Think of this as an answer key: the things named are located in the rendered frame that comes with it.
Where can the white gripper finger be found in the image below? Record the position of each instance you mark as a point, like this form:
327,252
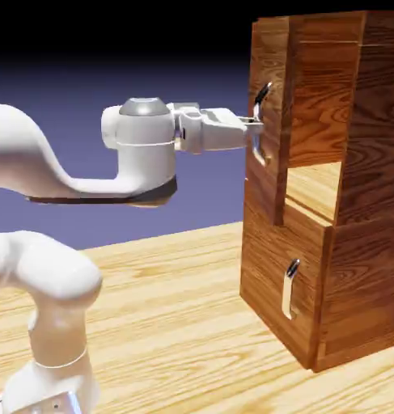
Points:
255,125

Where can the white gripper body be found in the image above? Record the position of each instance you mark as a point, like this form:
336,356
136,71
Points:
220,132

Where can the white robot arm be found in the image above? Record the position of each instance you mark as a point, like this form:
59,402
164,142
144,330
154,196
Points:
141,142

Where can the wooden cabinet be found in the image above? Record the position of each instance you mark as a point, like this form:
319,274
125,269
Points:
361,194

